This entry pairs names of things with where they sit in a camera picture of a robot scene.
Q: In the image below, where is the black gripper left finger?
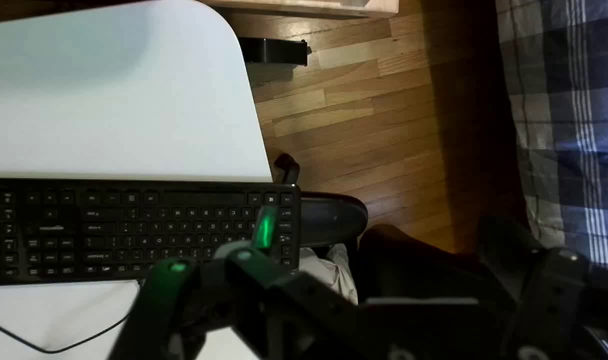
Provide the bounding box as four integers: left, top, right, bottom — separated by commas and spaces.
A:
107, 257, 200, 360

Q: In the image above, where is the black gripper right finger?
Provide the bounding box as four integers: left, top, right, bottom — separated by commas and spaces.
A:
213, 206, 282, 280

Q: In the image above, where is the black computer keyboard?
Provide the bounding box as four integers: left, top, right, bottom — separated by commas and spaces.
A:
0, 178, 300, 285

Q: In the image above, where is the white crumpled bag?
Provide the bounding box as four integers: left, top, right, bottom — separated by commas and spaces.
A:
298, 243, 357, 303

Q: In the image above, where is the plaid blue white blanket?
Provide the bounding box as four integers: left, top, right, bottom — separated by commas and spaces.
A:
494, 0, 608, 263

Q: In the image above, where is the black keyboard cable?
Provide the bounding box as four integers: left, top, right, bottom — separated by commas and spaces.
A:
0, 277, 150, 356

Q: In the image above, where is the black desk leg bracket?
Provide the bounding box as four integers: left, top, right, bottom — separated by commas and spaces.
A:
239, 37, 310, 66

